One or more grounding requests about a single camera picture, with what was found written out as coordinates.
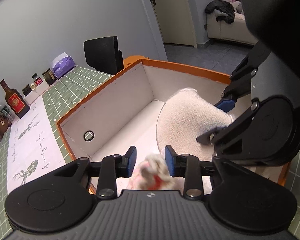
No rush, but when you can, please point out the white fluffy towel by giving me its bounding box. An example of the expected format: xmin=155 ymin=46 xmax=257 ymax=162
xmin=156 ymin=88 xmax=234 ymax=161

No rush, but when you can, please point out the pink white crochet flower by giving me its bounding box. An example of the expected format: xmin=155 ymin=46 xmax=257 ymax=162
xmin=127 ymin=154 xmax=184 ymax=191

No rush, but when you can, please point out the orange cardboard storage box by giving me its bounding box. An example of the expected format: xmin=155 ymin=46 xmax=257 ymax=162
xmin=56 ymin=58 xmax=291 ymax=196

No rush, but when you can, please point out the beige sofa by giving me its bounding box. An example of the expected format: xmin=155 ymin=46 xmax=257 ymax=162
xmin=206 ymin=1 xmax=257 ymax=45

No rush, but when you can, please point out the black jacket on sofa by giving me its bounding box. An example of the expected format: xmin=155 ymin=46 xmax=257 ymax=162
xmin=205 ymin=0 xmax=235 ymax=24

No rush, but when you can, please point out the green grid tablecloth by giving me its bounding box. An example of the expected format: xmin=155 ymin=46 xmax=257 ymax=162
xmin=0 ymin=66 xmax=111 ymax=239

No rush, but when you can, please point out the white box stand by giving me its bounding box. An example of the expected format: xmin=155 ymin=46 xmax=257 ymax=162
xmin=24 ymin=80 xmax=49 ymax=105

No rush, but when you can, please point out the dark glass jar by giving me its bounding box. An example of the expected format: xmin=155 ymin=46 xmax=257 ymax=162
xmin=42 ymin=68 xmax=57 ymax=86

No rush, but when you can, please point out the cream door right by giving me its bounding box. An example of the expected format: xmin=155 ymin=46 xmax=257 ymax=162
xmin=151 ymin=0 xmax=196 ymax=47

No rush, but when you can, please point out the black chair far right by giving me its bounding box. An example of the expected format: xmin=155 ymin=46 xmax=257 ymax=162
xmin=83 ymin=36 xmax=124 ymax=75

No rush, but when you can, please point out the white tape roll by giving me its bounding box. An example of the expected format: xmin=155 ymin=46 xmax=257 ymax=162
xmin=30 ymin=83 xmax=37 ymax=90

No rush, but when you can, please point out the purple tissue pack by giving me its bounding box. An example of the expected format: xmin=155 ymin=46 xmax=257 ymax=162
xmin=52 ymin=52 xmax=76 ymax=79

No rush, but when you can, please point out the small red label bottle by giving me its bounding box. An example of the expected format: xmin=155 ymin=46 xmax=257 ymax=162
xmin=32 ymin=73 xmax=42 ymax=86

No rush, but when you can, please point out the brown liquor bottle red label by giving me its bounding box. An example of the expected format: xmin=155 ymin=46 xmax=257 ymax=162
xmin=0 ymin=80 xmax=30 ymax=119

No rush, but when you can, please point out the clear plastic water bottle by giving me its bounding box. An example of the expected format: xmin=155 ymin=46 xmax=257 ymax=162
xmin=0 ymin=101 xmax=15 ymax=122

